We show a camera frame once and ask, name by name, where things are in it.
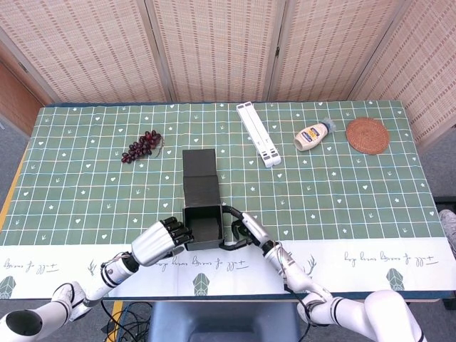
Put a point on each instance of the orange brown wooden door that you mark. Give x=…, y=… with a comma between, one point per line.
x=14, y=103

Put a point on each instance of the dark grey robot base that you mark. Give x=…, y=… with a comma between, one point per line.
x=224, y=320

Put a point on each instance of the bamboo folding screen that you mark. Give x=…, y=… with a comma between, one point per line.
x=213, y=46

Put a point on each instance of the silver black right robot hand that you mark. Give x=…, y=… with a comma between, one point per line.
x=258, y=231

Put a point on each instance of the mayonnaise squeeze bottle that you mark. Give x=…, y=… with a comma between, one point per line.
x=310, y=137

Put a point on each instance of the round woven brown coaster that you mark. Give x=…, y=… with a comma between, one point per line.
x=367, y=136

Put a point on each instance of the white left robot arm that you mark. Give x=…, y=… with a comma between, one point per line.
x=114, y=272

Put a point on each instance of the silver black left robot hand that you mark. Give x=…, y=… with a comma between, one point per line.
x=153, y=244

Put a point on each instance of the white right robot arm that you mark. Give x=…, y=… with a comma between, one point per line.
x=295, y=278

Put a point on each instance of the white folding stand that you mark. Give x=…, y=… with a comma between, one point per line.
x=258, y=133

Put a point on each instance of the green grid tablecloth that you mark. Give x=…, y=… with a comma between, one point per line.
x=89, y=196

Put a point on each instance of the dark red grape bunch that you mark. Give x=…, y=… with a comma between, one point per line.
x=140, y=146

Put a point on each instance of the grey white shoe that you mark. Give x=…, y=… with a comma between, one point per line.
x=449, y=222

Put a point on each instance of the black folding cardboard box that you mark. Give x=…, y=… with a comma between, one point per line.
x=199, y=192

